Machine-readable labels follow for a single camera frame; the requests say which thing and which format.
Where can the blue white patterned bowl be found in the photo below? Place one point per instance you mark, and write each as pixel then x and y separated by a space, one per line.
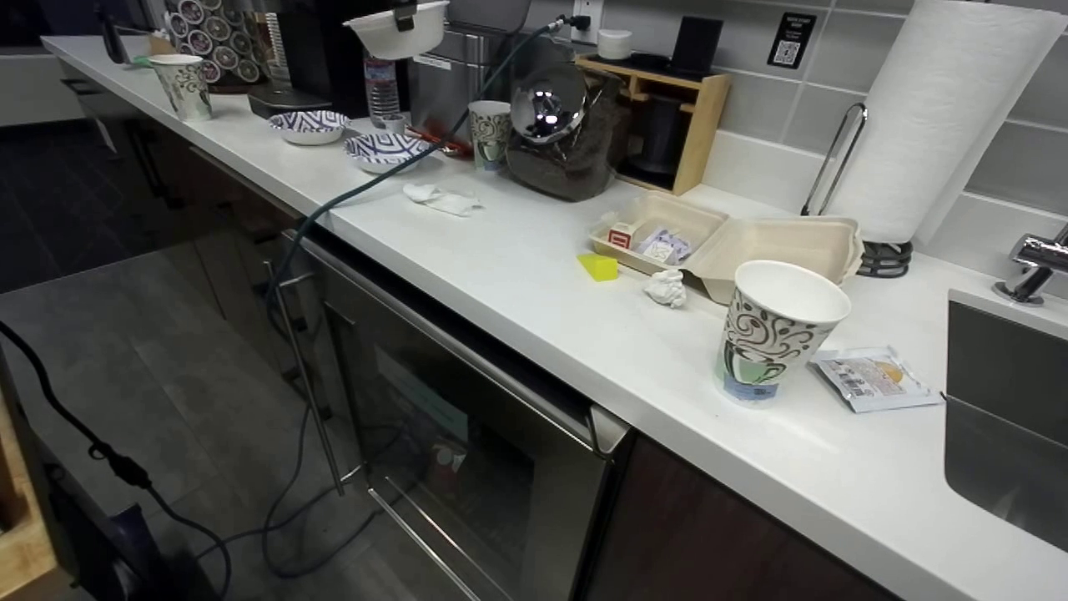
pixel 385 153
pixel 308 128

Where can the silver metal box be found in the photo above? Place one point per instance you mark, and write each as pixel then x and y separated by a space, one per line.
pixel 440 79

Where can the clear plastic water bottle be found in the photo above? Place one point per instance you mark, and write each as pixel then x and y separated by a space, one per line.
pixel 385 102

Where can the silver black Keurig coffee machine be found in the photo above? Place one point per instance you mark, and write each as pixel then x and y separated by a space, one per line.
pixel 322 54

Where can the red measuring scoop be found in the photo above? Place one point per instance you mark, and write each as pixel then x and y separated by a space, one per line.
pixel 453 145

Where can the patterned paper cup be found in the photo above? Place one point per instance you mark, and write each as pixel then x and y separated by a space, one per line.
pixel 768 336
pixel 489 135
pixel 186 87

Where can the shiny chrome round lid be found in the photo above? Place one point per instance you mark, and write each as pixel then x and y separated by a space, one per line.
pixel 546 110

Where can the crumpled white tissue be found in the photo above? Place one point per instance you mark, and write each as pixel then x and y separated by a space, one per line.
pixel 460 204
pixel 419 193
pixel 668 289

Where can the small white container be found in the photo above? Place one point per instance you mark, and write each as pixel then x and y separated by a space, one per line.
pixel 614 46

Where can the black bottle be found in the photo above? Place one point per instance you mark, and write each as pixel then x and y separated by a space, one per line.
pixel 695 46

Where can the dark wood drawer cabinet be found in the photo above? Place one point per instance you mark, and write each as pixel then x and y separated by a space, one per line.
pixel 223 245

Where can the small red packet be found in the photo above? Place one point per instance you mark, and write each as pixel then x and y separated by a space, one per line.
pixel 619 238

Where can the small yellow sponge piece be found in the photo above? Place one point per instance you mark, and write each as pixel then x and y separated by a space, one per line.
pixel 599 270

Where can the wooden cutting board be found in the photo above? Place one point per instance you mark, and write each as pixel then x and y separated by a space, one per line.
pixel 701 135

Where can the white sauce packet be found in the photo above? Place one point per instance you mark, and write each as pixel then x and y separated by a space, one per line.
pixel 668 245

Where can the beige takeout clamshell container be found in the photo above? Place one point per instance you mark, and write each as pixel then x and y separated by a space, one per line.
pixel 768 253

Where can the stainless steel oven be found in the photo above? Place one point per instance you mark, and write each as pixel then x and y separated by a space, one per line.
pixel 468 447

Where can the chrome paper towel holder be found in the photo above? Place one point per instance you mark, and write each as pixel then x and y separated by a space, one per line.
pixel 887 257

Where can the white paper towel roll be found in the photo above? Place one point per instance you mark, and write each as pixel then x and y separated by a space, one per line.
pixel 947 110

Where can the flat printed paper packet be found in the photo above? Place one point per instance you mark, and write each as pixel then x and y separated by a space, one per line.
pixel 873 381

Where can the dark wood sink cabinet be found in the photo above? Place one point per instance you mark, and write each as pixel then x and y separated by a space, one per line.
pixel 713 537

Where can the black equipment base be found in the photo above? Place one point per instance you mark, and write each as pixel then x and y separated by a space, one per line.
pixel 101 557

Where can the light wooden board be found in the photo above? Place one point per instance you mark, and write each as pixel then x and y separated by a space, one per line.
pixel 19 537

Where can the chrome faucet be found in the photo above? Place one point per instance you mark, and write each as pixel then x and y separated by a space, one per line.
pixel 1038 256

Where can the steel kitchen sink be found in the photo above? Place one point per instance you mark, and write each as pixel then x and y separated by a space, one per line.
pixel 1004 447

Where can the white wall outlet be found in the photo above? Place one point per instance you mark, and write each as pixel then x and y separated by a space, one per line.
pixel 590 11

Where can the QR code wall tag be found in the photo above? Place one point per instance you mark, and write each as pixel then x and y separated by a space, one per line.
pixel 792 40

